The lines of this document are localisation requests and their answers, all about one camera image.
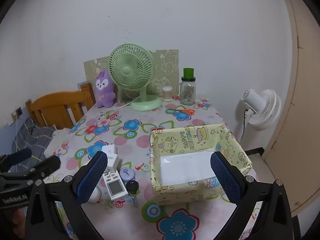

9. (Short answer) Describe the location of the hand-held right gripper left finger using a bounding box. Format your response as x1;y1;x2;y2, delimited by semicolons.
25;151;108;240

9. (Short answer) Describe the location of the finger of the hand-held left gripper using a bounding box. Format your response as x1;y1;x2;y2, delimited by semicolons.
0;147;32;172
0;155;61;180

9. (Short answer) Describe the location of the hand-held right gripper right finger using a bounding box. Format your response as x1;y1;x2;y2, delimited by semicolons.
210;151;293;240

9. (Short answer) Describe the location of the white oval case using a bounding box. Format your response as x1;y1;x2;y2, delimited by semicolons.
86;187;103;203

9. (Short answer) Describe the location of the white remote control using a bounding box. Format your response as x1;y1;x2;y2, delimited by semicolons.
102;169;128;201

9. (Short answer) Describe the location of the white plug charger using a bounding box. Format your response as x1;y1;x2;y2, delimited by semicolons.
106;152;121;173

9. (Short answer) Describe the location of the purple round case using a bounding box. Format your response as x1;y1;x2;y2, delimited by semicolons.
119;167;136;181

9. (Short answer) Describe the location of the black car key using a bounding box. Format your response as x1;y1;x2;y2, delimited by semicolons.
126;180;139;208

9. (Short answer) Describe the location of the yellow printed box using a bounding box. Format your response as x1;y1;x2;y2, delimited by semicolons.
149;123;253;206

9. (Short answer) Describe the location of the plaid grey bedding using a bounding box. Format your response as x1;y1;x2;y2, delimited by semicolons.
0;117;57;173

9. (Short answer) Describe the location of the wooden chair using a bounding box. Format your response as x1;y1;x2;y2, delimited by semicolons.
25;82;97;130

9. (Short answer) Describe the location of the white standing fan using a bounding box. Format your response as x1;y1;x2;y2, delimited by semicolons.
236;88;282;143

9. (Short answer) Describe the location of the purple plush toy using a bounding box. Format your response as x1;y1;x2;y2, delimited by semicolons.
94;70;117;108

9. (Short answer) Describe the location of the glass jar with green lid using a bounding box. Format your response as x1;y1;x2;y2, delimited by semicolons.
179;68;197;105

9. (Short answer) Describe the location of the cotton swab container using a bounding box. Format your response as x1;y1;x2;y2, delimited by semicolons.
162;86;173;102

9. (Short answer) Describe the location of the beige door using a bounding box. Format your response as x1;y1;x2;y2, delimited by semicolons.
262;0;320;218

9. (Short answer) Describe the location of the green desk fan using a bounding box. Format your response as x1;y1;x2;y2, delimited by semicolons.
109;43;163;111

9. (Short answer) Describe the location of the printed cardboard panel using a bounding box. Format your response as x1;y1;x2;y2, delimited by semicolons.
83;49;179;103

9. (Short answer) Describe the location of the white fan cable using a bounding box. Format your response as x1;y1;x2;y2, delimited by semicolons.
110;96;143;108

